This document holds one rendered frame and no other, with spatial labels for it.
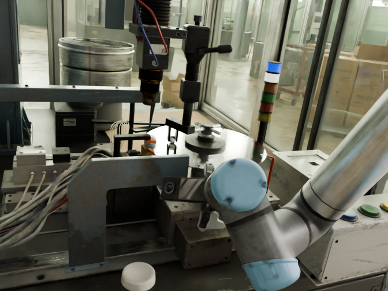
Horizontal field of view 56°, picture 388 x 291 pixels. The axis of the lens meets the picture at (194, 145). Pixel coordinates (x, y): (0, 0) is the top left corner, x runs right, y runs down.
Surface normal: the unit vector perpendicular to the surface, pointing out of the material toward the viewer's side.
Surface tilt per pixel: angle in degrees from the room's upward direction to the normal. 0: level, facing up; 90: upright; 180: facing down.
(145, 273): 0
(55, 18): 90
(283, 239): 46
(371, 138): 88
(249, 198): 57
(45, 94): 90
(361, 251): 90
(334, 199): 99
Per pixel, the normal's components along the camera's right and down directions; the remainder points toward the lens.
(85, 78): -0.04, 0.35
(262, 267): -0.36, 0.05
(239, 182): 0.07, -0.20
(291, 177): -0.92, 0.04
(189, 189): -0.43, -0.26
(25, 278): 0.11, -0.93
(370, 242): 0.37, 0.37
